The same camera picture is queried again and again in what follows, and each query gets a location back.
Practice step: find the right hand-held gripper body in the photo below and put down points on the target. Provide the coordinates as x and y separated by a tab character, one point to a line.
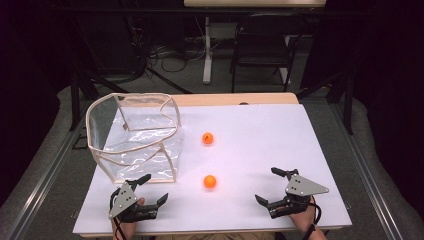
301	187

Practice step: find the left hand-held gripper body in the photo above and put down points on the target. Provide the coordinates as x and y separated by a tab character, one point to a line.
124	200

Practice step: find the clear plastic bag beige trim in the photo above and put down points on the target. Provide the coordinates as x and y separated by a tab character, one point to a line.
143	146

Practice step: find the plain orange ball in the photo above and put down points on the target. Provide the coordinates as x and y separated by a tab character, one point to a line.
210	181

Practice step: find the orange ball with dark mark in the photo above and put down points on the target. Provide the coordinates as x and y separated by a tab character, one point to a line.
207	138

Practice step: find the person's left hand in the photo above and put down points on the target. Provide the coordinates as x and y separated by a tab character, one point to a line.
126	230

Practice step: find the person's right hand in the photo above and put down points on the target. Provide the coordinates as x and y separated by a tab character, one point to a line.
304	218

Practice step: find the white board sheet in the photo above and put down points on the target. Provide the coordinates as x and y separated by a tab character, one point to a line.
266	150

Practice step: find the black metal stand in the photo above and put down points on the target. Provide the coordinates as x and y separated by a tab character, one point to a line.
75	100
348	100

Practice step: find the black folding chair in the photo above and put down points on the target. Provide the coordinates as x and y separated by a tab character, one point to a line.
260	43

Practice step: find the grey metal rail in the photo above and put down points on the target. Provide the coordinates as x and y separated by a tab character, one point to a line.
363	166
43	180

